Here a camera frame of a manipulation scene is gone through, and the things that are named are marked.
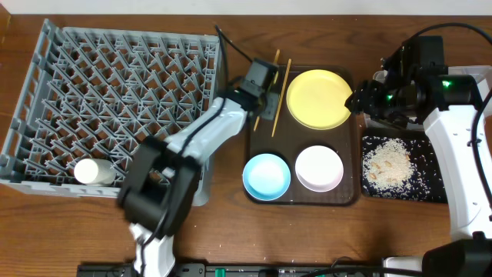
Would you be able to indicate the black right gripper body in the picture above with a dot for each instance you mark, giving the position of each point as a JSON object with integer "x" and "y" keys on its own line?
{"x": 377, "y": 101}

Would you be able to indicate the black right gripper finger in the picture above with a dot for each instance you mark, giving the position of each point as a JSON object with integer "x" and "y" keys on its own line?
{"x": 353, "y": 99}
{"x": 352, "y": 106}

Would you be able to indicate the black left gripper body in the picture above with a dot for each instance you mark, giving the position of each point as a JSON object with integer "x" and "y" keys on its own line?
{"x": 267, "y": 108}

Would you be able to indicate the wooden chopstick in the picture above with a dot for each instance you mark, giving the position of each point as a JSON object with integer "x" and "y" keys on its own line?
{"x": 277, "y": 55}
{"x": 283, "y": 87}

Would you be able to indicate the pile of rice scraps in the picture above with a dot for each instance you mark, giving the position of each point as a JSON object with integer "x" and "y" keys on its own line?
{"x": 388, "y": 169}

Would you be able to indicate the pink white bowl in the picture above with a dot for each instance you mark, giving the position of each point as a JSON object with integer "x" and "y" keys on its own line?
{"x": 319, "y": 168}

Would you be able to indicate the light blue bowl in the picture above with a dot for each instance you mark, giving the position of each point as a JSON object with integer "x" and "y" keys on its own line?
{"x": 266, "y": 177}

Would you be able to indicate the white cup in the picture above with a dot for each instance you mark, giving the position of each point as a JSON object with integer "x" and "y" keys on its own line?
{"x": 95, "y": 172}

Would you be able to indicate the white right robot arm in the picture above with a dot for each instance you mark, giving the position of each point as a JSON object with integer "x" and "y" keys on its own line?
{"x": 419, "y": 88}

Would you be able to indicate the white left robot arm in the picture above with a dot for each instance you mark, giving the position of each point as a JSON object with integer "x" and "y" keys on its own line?
{"x": 157, "y": 193}

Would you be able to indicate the black waste tray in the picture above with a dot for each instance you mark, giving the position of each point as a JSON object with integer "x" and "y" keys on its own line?
{"x": 403, "y": 169}

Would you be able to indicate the clear plastic waste bin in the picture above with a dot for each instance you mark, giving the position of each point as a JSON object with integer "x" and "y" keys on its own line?
{"x": 481, "y": 73}

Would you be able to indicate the yellow plate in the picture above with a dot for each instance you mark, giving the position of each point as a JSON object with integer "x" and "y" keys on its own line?
{"x": 316, "y": 99}

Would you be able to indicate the grey plastic dish rack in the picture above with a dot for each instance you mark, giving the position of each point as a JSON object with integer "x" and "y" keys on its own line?
{"x": 93, "y": 93}

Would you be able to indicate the black equipment strip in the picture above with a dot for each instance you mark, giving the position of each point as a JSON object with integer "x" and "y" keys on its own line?
{"x": 201, "y": 270}

